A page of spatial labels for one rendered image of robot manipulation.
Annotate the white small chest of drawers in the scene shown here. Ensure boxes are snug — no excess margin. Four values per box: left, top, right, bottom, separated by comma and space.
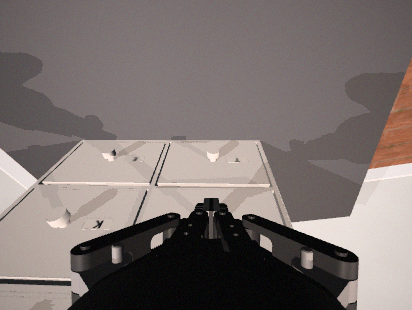
0, 140, 294, 295

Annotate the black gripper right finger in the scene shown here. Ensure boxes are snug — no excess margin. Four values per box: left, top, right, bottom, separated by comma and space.
211, 198, 359, 310

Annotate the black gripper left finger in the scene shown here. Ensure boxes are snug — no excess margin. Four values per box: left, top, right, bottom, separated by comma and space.
70, 198, 211, 304

